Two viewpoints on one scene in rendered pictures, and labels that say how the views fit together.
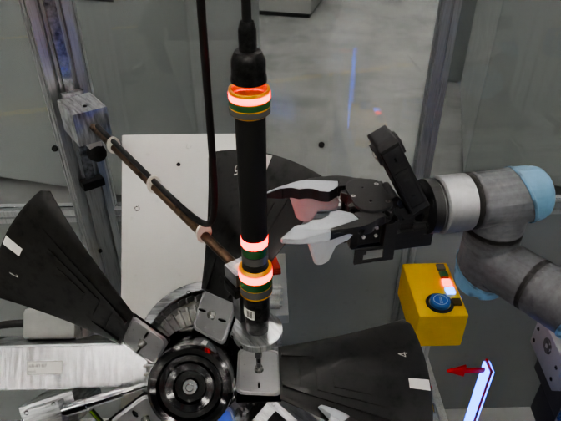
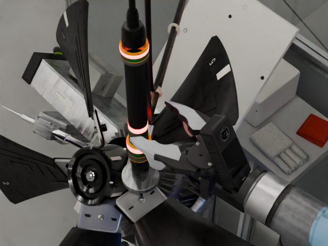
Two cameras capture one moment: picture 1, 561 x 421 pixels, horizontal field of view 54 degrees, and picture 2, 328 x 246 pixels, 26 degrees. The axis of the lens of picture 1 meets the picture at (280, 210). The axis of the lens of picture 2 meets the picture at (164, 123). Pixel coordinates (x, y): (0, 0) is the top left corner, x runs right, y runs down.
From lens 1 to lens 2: 0.77 m
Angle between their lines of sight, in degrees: 38
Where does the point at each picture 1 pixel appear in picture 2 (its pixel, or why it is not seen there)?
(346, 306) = not seen: outside the picture
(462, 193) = (261, 197)
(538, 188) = (319, 237)
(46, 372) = (63, 102)
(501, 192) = (289, 218)
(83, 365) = (81, 114)
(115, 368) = not seen: hidden behind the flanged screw
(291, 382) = (149, 222)
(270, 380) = (140, 211)
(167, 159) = (225, 7)
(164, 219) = (196, 51)
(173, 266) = not seen: hidden behind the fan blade
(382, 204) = (203, 163)
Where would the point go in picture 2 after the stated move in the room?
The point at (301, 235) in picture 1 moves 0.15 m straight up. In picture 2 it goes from (138, 144) to (135, 83)
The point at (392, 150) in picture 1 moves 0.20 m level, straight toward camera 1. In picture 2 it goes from (207, 137) to (80, 192)
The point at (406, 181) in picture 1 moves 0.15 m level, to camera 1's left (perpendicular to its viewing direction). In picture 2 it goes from (218, 161) to (153, 102)
